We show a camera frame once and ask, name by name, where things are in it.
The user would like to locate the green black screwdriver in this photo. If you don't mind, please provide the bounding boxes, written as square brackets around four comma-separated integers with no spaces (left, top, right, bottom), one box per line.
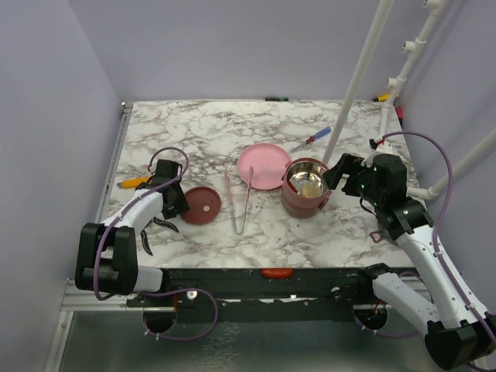
[265,96,289,102]

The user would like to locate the dark red steel lunch pot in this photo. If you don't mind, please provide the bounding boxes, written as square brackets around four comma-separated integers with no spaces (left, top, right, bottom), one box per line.
[281,199,320,219]

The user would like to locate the transparent grey pot lid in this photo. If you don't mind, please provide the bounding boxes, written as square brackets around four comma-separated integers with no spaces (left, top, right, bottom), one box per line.
[369,229,392,243]

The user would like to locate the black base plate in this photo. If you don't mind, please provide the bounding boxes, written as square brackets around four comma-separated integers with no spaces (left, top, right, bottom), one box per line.
[126,263,392,323]

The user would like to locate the pink food tongs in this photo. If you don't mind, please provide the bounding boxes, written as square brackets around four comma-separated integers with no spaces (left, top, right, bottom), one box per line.
[223,165,255,236]

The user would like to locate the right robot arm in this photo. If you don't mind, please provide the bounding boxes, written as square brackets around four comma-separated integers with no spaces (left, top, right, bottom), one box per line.
[323,154,495,370]

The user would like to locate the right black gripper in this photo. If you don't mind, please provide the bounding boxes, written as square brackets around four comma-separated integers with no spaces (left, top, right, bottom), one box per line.
[324,151,384,206]

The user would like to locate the red sausage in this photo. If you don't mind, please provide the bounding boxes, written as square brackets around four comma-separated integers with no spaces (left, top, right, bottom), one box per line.
[260,268,294,280]

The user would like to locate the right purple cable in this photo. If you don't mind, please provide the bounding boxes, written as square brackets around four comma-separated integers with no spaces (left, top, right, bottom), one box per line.
[352,131,496,372]

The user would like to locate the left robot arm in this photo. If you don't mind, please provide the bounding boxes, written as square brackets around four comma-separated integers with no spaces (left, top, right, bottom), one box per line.
[75,160,189,306]

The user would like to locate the white pipe frame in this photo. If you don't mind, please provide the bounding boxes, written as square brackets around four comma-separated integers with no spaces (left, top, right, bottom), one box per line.
[322,1,495,177]

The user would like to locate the dark pink round lid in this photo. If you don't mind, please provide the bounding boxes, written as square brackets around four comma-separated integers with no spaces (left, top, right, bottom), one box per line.
[181,186,222,225]

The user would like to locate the aluminium table edge rail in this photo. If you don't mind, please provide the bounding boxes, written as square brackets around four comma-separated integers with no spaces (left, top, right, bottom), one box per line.
[76,102,133,243]

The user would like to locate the white steamed bun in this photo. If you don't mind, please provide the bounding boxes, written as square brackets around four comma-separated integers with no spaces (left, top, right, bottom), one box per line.
[300,183,320,198]

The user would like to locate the pink food plate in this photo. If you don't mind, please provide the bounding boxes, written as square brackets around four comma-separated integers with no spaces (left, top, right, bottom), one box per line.
[237,143,291,191]

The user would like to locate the black pliers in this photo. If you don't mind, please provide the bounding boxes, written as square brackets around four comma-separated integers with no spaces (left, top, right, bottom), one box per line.
[139,217,180,257]

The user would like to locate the red blue screwdriver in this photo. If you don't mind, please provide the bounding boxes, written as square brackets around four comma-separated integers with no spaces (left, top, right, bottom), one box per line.
[291,126,332,153]

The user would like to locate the yellow utility knife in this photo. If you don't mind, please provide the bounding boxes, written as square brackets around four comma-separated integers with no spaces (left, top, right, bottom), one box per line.
[117,176,150,189]

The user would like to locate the pink steel lunch pot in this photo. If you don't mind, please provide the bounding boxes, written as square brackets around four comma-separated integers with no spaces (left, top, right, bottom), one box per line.
[281,157,332,218]

